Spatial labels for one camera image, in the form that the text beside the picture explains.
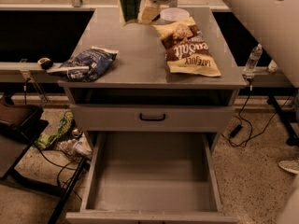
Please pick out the grey drawer cabinet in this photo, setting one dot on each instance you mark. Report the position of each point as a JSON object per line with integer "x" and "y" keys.
{"x": 140, "y": 76}

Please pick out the clear water bottle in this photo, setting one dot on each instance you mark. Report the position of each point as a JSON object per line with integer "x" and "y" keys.
{"x": 253, "y": 59}

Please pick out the white sneaker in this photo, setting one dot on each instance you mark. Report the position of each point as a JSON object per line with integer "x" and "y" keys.
{"x": 291, "y": 166}

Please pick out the blue chip bag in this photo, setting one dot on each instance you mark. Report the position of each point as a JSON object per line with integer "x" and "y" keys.
{"x": 87, "y": 65}

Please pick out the yellow Late July chip bag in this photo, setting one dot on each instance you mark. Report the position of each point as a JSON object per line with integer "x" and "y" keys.
{"x": 186, "y": 50}

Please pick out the closed top drawer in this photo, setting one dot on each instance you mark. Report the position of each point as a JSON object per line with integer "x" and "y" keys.
{"x": 202, "y": 119}

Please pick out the black yellow tape measure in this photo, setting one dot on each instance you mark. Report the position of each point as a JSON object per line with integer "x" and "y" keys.
{"x": 45, "y": 63}

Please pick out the dark side table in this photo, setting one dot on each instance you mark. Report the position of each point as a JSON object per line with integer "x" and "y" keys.
{"x": 20, "y": 126}

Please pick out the green and yellow sponge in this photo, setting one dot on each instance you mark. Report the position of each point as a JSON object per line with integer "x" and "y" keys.
{"x": 129, "y": 10}

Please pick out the black drawer handle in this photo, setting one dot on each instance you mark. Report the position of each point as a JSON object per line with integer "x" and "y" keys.
{"x": 158, "y": 118}

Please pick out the crumpled clear plastic wrap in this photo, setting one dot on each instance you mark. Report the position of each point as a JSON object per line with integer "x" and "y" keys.
{"x": 74, "y": 147}

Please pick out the green snack bag on floor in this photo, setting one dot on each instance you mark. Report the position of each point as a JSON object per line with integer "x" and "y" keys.
{"x": 45, "y": 140}

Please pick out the open middle drawer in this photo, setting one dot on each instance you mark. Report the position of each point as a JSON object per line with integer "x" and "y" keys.
{"x": 151, "y": 178}

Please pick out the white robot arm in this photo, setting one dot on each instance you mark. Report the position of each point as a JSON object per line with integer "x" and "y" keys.
{"x": 232, "y": 32}

